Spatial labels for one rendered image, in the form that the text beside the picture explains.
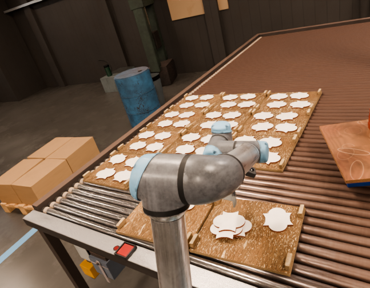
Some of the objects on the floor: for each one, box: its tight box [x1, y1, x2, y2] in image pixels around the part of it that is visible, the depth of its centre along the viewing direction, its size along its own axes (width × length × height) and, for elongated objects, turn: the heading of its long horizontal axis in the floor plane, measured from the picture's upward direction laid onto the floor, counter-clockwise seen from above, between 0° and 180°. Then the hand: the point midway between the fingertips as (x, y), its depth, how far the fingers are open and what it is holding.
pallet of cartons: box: [0, 137, 100, 215], centre depth 393 cm, size 123×88×43 cm
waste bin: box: [150, 72, 165, 106], centre depth 577 cm, size 46×46×58 cm
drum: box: [114, 66, 161, 129], centre depth 493 cm, size 59×59×92 cm
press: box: [128, 0, 177, 86], centre depth 660 cm, size 66×84×254 cm
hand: (235, 195), depth 129 cm, fingers open, 14 cm apart
